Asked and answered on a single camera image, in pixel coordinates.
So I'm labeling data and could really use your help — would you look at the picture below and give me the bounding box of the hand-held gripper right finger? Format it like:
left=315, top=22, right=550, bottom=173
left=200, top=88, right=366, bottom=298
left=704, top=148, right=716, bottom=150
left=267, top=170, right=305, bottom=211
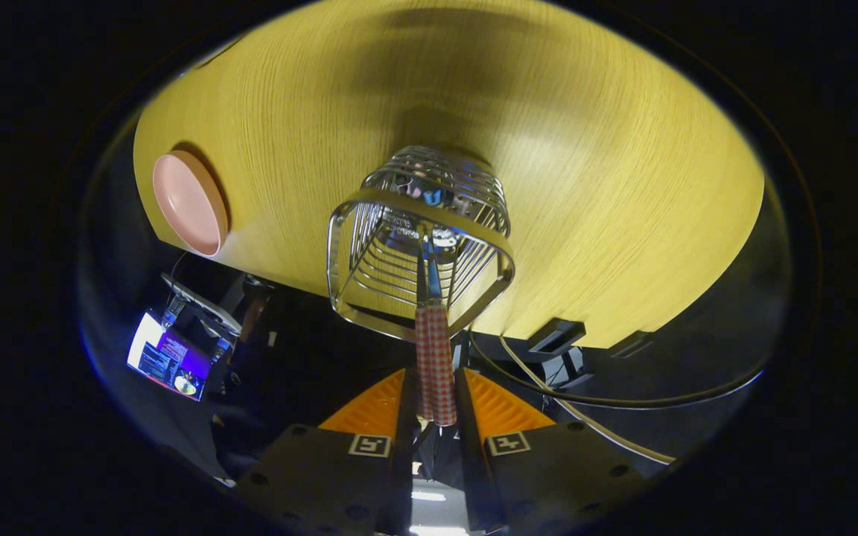
left=453, top=366, right=649, bottom=536

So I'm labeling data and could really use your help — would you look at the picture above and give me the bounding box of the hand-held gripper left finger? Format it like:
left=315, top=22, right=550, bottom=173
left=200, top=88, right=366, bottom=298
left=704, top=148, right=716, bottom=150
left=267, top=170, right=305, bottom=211
left=232, top=366, right=421, bottom=536

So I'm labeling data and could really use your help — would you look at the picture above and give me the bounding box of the spoon with red checked handle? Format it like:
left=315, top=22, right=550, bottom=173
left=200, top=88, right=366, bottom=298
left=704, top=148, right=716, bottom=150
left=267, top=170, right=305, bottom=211
left=428, top=253, right=458, bottom=427

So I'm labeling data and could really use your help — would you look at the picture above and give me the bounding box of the laptop with lit screen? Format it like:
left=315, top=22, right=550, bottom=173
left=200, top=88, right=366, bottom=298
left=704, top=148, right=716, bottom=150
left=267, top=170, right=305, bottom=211
left=127, top=273, right=244, bottom=403

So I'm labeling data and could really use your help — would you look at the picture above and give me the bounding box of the pink round plate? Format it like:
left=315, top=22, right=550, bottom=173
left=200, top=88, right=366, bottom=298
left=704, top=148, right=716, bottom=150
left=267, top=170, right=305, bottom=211
left=152, top=151, right=229, bottom=258

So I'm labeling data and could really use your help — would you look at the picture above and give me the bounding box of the beige cable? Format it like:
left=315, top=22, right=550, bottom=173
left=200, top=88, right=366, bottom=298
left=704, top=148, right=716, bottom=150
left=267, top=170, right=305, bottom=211
left=500, top=335, right=677, bottom=467

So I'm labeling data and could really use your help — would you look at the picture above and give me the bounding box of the dark cable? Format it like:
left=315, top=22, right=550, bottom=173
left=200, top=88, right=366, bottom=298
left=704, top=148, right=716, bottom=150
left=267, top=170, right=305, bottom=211
left=466, top=331, right=765, bottom=409

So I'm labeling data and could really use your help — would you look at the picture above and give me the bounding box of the black table bracket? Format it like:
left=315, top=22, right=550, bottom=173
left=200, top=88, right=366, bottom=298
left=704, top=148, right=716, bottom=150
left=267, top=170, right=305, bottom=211
left=611, top=331, right=653, bottom=358
left=527, top=319, right=587, bottom=354

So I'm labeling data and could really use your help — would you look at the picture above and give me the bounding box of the metal wire cutlery holder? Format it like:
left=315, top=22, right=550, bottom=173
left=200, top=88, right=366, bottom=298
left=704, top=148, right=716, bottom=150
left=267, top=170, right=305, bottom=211
left=326, top=145, right=516, bottom=343

